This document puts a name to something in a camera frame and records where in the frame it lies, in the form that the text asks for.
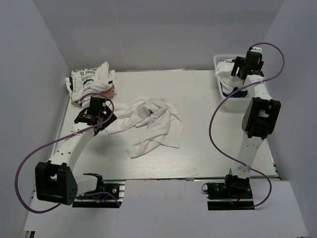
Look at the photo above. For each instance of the white t-shirt with tag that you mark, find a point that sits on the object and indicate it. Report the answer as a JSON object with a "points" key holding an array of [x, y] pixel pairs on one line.
{"points": [[228, 83]]}

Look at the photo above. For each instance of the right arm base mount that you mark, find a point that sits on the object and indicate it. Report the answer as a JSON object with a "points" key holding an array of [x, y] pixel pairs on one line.
{"points": [[232, 194]]}

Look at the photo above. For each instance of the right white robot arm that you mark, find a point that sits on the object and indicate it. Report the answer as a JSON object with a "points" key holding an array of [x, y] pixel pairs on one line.
{"points": [[258, 122]]}

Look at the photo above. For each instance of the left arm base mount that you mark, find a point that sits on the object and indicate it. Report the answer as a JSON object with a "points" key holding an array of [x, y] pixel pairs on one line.
{"points": [[109, 192]]}

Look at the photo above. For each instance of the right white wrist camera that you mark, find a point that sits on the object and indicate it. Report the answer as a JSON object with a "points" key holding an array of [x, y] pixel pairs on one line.
{"points": [[255, 49]]}

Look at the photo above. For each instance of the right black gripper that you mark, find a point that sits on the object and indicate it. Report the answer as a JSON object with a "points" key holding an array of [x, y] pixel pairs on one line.
{"points": [[238, 62]]}

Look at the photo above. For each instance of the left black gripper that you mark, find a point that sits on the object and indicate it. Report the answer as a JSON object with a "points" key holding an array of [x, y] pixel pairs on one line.
{"points": [[112, 119]]}

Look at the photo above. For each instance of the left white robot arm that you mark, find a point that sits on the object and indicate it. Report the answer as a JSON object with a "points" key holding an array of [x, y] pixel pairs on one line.
{"points": [[55, 181]]}

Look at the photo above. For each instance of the blue t-shirt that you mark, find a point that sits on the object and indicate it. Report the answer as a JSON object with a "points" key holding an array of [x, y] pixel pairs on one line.
{"points": [[239, 94]]}

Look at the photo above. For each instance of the white plastic basket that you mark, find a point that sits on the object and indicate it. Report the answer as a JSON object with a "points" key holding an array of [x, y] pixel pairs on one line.
{"points": [[232, 104]]}

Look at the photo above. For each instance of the white logo t-shirt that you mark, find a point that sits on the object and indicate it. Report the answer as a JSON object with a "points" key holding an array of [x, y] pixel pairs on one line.
{"points": [[164, 125]]}

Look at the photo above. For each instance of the folded printed white t-shirt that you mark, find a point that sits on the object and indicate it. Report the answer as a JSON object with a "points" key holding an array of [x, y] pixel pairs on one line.
{"points": [[81, 81]]}

